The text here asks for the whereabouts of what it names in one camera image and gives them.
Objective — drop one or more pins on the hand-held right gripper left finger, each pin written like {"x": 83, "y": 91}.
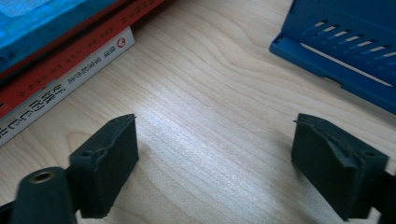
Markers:
{"x": 106, "y": 165}

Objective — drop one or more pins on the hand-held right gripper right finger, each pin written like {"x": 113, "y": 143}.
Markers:
{"x": 333, "y": 165}

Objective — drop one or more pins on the red illustrated book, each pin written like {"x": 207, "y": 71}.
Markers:
{"x": 77, "y": 53}
{"x": 56, "y": 40}

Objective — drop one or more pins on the blue plastic file rack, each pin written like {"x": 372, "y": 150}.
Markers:
{"x": 342, "y": 18}

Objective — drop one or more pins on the blue book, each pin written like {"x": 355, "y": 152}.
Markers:
{"x": 37, "y": 28}

